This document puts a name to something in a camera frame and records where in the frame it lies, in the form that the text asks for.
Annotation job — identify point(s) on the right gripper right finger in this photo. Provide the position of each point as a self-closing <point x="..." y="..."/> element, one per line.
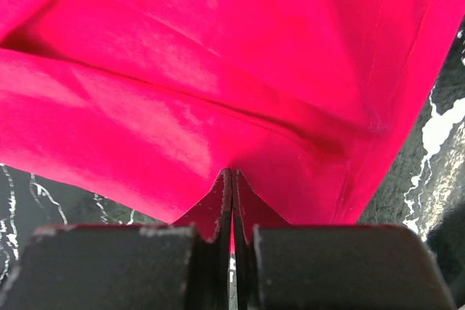
<point x="281" y="266"/>

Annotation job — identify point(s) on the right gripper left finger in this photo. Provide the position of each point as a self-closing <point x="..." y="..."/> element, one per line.
<point x="183" y="265"/>

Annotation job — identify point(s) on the magenta t shirt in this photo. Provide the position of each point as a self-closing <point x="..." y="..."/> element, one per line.
<point x="146" y="101"/>

